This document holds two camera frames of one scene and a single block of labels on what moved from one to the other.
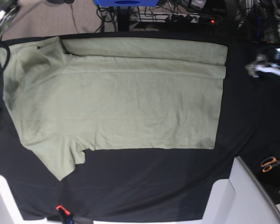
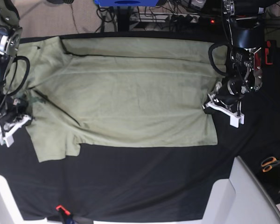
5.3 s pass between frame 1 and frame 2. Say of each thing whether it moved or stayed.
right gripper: moved
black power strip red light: stayed
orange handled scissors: stayed
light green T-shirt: moved
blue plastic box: stayed
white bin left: stayed
